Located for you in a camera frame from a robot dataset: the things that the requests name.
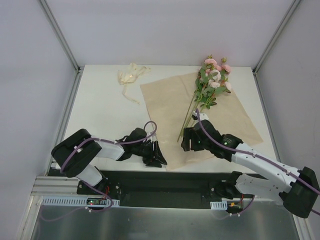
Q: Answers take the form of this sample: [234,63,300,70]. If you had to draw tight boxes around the kraft wrapping paper sheet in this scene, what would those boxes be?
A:
[140,72,263,171]

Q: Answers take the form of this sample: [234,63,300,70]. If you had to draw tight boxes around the pink fake flower stem three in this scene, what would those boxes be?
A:
[178,76,231,140]

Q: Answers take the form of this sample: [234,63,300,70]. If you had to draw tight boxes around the pink fake flower stem four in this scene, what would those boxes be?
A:
[180,67,221,135]

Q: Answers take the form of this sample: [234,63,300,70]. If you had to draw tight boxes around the pink fake flower stem one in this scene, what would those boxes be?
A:
[216,57,232,90]

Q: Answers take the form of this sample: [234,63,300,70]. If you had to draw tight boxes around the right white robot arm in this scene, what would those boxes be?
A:
[181,119,320,219]

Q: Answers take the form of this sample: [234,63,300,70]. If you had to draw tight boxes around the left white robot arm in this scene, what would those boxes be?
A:
[51,127,168,195]

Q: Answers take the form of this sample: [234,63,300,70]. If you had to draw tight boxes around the cream ribbon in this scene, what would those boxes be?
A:
[117,62,151,105]

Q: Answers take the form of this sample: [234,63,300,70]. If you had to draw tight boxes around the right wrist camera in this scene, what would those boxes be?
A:
[192,111,209,122]

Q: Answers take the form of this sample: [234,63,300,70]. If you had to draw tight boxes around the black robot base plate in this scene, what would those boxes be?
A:
[76,168,260,208]

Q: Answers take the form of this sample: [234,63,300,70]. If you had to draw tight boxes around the right white cable duct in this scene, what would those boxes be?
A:
[210,201,228,211]

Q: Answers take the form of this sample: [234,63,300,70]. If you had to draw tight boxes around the white cable duct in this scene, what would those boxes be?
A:
[210,201,228,211]
[42,196,120,208]

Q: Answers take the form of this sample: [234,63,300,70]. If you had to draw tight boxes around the left white cable duct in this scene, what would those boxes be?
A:
[42,196,120,208]

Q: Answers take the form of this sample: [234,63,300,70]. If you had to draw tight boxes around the right aluminium frame post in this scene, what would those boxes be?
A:
[252,0,303,76]

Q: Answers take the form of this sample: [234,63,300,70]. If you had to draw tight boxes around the aluminium frame post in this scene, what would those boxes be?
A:
[252,0,303,76]
[37,0,81,73]

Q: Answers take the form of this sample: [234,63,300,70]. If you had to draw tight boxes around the left aluminium frame post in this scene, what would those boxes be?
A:
[37,0,81,73]

